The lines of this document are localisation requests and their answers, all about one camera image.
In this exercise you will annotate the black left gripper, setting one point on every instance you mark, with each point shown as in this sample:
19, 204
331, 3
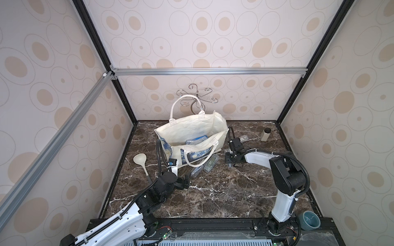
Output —
183, 185

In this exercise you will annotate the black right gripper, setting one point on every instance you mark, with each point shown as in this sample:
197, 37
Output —
231, 156

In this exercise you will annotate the clear compass case back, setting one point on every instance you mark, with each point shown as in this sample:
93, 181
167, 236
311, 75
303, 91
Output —
243, 138

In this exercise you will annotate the clear case silver compass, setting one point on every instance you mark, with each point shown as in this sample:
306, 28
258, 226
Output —
196, 171

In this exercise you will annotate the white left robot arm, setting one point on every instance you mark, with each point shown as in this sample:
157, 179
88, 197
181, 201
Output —
136, 219

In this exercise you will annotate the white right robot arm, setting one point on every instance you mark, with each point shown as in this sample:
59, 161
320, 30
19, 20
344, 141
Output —
290, 176

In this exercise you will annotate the starry night canvas bag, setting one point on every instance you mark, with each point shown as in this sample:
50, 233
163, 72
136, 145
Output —
178, 135

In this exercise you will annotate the clear case green insert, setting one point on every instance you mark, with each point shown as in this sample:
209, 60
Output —
211, 163

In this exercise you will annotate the small jar black lid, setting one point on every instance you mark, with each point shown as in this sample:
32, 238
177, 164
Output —
265, 134

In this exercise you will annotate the silver metal hook stand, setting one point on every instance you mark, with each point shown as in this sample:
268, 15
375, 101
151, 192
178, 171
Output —
198, 99

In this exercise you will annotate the teal ceramic cup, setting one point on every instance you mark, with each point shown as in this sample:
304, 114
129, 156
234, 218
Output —
309, 221

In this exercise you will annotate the horizontal aluminium rail back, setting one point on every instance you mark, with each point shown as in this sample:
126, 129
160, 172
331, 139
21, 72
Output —
209, 71

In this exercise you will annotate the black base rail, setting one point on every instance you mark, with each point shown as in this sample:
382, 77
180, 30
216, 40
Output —
248, 225

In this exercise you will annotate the diagonal aluminium rail left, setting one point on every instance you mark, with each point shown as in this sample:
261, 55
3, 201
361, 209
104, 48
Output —
31, 176

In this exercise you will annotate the black corner frame post right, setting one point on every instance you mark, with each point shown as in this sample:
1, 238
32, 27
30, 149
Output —
332, 29

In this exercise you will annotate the black corner frame post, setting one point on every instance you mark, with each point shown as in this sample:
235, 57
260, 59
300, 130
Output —
100, 49
332, 29

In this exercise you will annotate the black corner frame post left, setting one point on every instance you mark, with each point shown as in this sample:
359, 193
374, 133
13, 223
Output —
100, 49

